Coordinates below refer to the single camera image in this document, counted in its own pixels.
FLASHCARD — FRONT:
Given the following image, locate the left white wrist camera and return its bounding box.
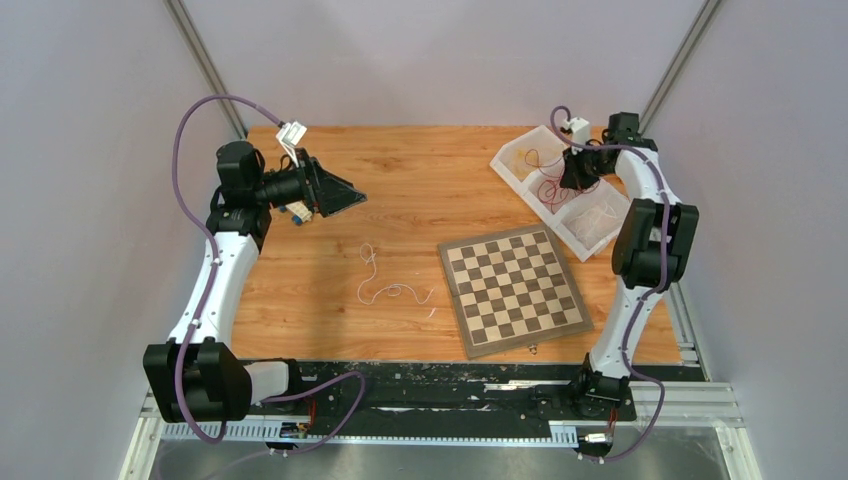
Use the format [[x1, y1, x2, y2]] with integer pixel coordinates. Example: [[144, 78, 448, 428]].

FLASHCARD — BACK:
[[275, 120, 308, 166]]

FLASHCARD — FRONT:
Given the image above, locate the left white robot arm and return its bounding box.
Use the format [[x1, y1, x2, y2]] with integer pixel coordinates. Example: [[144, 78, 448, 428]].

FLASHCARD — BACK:
[[142, 141, 367, 423]]

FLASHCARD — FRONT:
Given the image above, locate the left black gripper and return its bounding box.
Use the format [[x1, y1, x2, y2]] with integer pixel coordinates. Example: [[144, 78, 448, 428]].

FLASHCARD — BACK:
[[253, 149, 367, 218]]

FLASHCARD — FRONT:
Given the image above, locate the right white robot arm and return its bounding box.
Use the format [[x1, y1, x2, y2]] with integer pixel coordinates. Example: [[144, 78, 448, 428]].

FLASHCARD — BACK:
[[551, 112, 699, 419]]

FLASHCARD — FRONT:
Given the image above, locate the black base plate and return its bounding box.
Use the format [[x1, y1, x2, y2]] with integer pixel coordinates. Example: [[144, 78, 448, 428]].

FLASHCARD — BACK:
[[254, 361, 635, 439]]

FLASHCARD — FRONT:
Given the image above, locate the white three-compartment tray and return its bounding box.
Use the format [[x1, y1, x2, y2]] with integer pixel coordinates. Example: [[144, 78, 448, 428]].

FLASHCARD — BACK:
[[489, 126, 630, 262]]

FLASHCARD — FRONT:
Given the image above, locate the slotted cable duct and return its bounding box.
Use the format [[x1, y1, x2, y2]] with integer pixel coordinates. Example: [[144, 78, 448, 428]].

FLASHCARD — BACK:
[[162, 417, 580, 449]]

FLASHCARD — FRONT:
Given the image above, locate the wooden chessboard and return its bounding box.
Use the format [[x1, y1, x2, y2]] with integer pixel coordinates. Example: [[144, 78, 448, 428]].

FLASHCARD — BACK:
[[437, 224, 594, 359]]

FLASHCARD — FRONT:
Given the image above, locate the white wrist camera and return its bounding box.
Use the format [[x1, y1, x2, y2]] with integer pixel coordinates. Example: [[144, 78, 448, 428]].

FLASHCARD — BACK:
[[275, 120, 308, 166], [561, 117, 591, 155]]

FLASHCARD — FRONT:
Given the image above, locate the white blue toy car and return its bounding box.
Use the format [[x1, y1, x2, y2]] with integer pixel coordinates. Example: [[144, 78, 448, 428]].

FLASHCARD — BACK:
[[280, 202, 313, 226]]

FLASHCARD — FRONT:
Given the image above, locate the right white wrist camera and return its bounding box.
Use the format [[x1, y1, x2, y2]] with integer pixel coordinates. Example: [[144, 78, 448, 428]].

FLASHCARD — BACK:
[[561, 117, 591, 155]]

